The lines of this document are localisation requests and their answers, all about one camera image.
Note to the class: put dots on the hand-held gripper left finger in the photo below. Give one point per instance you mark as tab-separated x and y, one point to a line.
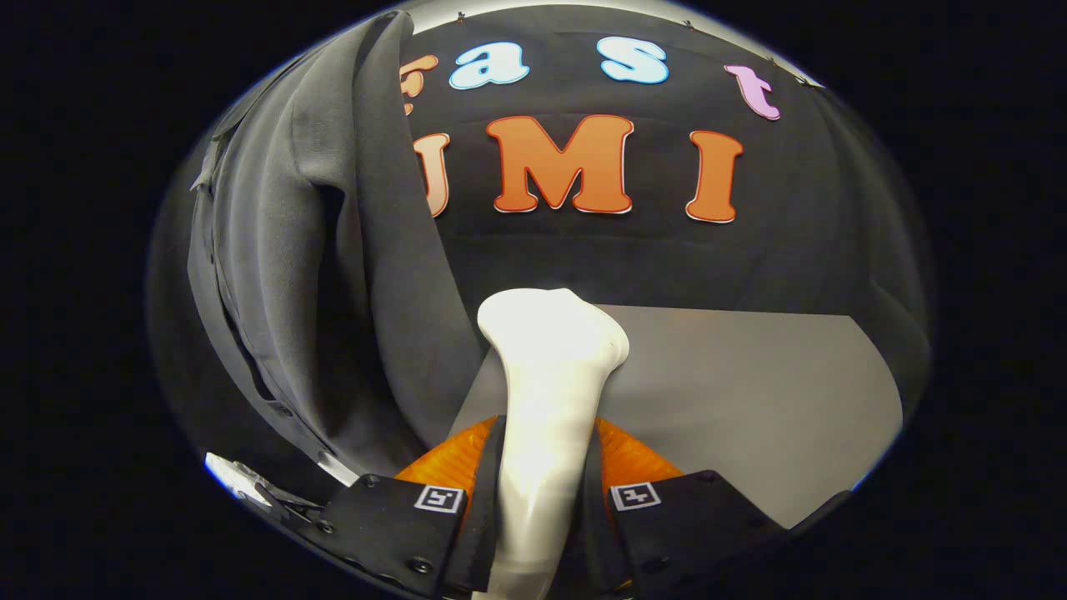
488	533

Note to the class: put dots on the grey button-up shirt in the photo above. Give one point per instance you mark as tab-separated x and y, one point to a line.
283	275

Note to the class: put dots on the black backdrop cloth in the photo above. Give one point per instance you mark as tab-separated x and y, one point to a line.
667	258

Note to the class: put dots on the smartphone with lit screen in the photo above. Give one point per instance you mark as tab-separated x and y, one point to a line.
225	471

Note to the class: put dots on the beige cabinet with dark top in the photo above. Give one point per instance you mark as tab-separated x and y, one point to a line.
750	400

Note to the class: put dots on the white garment steamer head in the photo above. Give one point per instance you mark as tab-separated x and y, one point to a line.
546	400

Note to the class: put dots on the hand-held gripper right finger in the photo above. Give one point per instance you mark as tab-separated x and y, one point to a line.
598	533

